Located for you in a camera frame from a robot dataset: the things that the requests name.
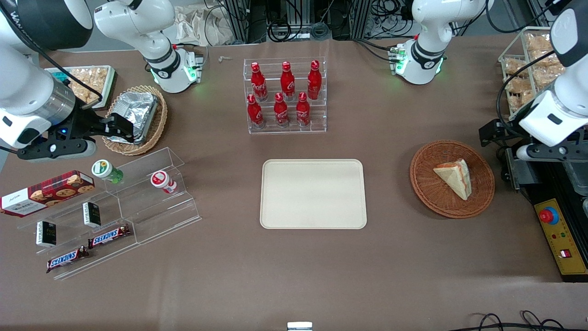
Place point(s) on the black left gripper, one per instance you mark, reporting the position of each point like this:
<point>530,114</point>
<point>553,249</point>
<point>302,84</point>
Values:
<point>502,129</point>

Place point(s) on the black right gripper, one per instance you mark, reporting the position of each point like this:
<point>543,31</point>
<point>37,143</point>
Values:
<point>82,123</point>

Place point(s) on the triangular sandwich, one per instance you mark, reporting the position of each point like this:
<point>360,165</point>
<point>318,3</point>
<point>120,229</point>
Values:
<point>457,177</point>

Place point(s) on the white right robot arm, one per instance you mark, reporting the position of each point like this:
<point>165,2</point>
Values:
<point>138,23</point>

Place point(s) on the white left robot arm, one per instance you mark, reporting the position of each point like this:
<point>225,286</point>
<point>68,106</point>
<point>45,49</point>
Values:
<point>427,50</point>

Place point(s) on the light wicker basket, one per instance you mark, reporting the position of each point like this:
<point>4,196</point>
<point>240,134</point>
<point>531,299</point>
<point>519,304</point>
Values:
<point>158,124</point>

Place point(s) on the white tray of fried snacks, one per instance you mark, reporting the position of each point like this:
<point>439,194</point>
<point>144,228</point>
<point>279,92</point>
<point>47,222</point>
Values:
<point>89,78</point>

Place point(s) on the brown wicker basket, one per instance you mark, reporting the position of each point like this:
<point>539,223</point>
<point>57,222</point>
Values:
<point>432,193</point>

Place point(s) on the beige plastic tray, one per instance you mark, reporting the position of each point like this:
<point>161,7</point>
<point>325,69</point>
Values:
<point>313,193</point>

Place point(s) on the aluminium foil container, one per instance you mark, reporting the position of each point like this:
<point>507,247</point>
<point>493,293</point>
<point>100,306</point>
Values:
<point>138,110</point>

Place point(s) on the bagged fried snack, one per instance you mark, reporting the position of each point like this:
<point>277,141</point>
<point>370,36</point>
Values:
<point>518,85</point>
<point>544,77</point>
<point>538,42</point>
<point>514,67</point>
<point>544,59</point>
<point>519,102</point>

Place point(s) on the green capped small bottle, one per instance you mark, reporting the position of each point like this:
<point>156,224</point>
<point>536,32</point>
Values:
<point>106,170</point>

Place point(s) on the red capped small bottle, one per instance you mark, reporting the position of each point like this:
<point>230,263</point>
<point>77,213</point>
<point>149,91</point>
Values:
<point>162,181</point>

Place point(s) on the small black white box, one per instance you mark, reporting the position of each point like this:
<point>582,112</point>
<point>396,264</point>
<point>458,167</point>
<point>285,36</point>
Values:
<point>92,214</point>
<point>46,233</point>

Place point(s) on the clear plastic container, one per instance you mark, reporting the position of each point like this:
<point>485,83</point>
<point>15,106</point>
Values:
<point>578,177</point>

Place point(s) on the clear acrylic stepped shelf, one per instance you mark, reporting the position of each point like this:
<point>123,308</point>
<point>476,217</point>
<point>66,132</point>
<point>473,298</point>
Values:
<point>156,216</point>

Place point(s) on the red emergency stop button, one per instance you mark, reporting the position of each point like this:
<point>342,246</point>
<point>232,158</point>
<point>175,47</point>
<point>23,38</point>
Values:
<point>549,216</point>

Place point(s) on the red tartan cookie box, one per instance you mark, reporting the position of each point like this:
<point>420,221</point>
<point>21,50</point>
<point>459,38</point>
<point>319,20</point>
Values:
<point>46,193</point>

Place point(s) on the snickers chocolate bar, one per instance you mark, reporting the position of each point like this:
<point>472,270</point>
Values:
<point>109,236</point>
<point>66,259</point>

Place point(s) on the black yellow control box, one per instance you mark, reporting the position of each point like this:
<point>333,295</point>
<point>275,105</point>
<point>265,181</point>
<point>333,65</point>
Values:
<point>558,243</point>

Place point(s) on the small beige scrap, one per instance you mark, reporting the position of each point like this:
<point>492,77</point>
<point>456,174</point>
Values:
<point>225,58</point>

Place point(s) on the crumpled paper bag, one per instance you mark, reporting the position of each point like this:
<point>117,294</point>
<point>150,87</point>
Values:
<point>202,25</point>

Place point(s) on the red cola bottle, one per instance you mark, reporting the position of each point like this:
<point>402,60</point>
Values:
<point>281,112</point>
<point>259,85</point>
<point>303,111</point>
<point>255,114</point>
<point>287,82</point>
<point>314,82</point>

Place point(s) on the clear acrylic bottle rack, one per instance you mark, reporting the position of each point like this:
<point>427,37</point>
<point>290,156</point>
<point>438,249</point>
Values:
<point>317,117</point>

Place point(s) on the small white metal object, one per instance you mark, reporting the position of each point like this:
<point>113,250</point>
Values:
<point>299,326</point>

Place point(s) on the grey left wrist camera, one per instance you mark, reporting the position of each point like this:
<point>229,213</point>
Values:
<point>551,152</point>

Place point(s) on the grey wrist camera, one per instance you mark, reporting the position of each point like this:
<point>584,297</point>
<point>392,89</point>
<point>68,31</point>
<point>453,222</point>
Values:
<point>55,150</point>
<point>551,152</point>

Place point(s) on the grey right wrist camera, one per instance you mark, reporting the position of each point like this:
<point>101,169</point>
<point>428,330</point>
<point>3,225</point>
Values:
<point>55,150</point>

